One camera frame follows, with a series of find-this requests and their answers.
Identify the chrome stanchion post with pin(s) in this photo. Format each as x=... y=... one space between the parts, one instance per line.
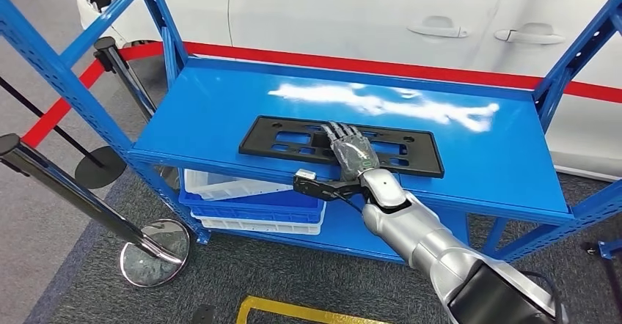
x=130 y=86
x=155 y=258

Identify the black plastic frame part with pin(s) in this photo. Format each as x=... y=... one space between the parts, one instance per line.
x=427 y=159

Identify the blue metal shelf rack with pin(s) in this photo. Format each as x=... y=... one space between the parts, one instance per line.
x=218 y=103

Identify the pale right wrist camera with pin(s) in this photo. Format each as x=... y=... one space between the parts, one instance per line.
x=305 y=175

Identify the red barrier belt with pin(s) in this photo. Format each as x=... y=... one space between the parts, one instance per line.
x=53 y=113
x=340 y=62

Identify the blue plastic bin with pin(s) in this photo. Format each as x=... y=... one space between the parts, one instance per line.
x=252 y=210

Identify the black pole with disc base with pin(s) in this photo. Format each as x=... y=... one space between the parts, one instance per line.
x=99 y=169

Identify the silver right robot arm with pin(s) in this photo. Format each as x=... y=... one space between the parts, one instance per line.
x=413 y=229

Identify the yellow floor tape outline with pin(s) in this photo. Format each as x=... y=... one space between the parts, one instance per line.
x=272 y=305

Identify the white car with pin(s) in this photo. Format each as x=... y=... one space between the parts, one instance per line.
x=364 y=16

